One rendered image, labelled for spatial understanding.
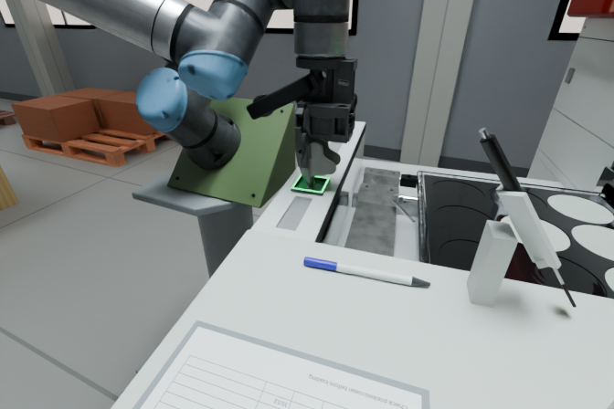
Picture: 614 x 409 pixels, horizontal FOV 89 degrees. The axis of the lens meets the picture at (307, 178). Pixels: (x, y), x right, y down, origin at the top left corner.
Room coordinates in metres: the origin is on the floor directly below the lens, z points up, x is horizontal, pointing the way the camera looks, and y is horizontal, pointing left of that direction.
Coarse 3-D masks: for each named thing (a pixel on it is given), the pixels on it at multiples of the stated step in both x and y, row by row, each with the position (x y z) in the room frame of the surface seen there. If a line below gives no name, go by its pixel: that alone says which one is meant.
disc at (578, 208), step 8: (552, 200) 0.53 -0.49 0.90; (560, 200) 0.53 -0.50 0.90; (568, 200) 0.53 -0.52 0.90; (576, 200) 0.53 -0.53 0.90; (584, 200) 0.53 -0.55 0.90; (560, 208) 0.50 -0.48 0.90; (568, 208) 0.50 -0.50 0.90; (576, 208) 0.50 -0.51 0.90; (584, 208) 0.50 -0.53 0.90; (592, 208) 0.50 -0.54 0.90; (600, 208) 0.50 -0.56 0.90; (576, 216) 0.47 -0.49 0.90; (584, 216) 0.47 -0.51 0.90; (592, 216) 0.47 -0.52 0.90; (600, 216) 0.47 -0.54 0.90; (608, 216) 0.47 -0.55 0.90
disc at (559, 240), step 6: (504, 222) 0.45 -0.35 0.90; (510, 222) 0.45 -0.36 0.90; (546, 222) 0.45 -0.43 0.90; (546, 228) 0.44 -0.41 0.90; (552, 228) 0.44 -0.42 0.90; (558, 228) 0.44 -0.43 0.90; (516, 234) 0.42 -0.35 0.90; (546, 234) 0.42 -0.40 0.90; (552, 234) 0.42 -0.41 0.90; (558, 234) 0.42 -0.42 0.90; (564, 234) 0.42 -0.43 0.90; (552, 240) 0.40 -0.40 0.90; (558, 240) 0.40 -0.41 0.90; (564, 240) 0.40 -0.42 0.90; (558, 246) 0.39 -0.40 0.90; (564, 246) 0.39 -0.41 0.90
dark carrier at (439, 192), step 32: (448, 192) 0.56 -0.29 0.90; (480, 192) 0.56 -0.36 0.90; (544, 192) 0.56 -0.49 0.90; (448, 224) 0.45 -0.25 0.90; (480, 224) 0.45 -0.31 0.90; (576, 224) 0.45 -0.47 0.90; (608, 224) 0.45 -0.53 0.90; (448, 256) 0.37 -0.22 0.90; (576, 256) 0.37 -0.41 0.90; (576, 288) 0.30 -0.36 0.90; (608, 288) 0.30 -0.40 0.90
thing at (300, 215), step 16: (336, 144) 0.69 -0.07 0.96; (352, 144) 0.68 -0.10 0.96; (336, 176) 0.51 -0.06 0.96; (288, 192) 0.46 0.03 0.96; (272, 208) 0.41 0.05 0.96; (288, 208) 0.41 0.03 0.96; (304, 208) 0.41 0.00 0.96; (320, 208) 0.41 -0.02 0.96; (256, 224) 0.37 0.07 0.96; (272, 224) 0.37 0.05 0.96; (288, 224) 0.37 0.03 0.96; (304, 224) 0.37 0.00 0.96; (320, 224) 0.37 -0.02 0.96
